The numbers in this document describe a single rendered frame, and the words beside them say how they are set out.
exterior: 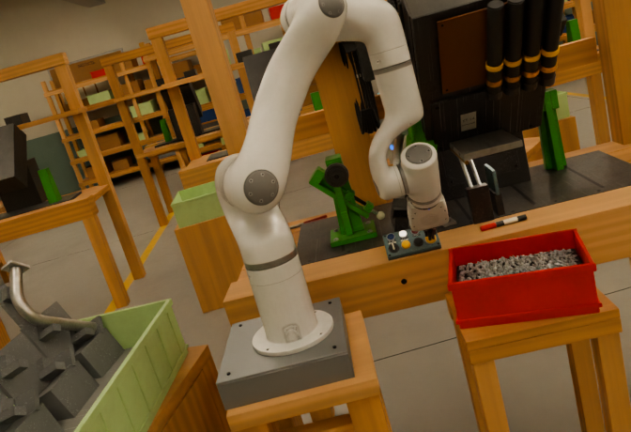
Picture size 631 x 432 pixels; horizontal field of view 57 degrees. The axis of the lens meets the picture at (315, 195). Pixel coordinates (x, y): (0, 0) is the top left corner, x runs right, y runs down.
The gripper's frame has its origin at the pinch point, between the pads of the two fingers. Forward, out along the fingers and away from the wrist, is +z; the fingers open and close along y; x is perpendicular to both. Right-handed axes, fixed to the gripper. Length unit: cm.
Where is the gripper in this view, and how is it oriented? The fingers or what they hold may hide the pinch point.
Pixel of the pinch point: (429, 231)
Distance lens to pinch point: 159.8
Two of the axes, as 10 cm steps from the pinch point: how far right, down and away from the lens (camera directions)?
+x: -1.2, -7.5, 6.5
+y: 9.6, -2.5, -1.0
